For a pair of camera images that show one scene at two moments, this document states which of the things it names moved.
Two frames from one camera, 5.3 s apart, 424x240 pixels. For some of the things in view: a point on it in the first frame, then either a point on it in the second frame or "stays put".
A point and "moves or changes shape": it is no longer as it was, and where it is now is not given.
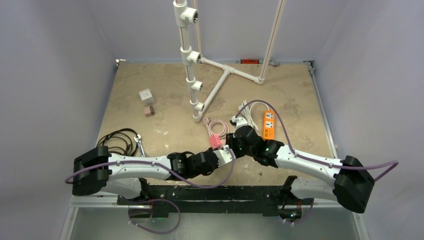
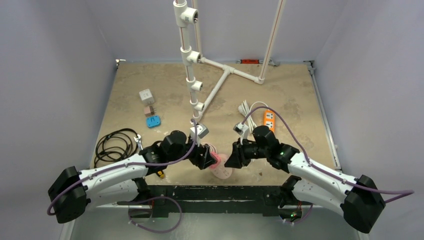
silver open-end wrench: x=137 y=139 stays put
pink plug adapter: x=215 y=141 moves or changes shape
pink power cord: x=209 y=125 → x=212 y=149
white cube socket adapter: x=146 y=97 stays put
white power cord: x=245 y=109 stays put
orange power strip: x=268 y=132 stays put
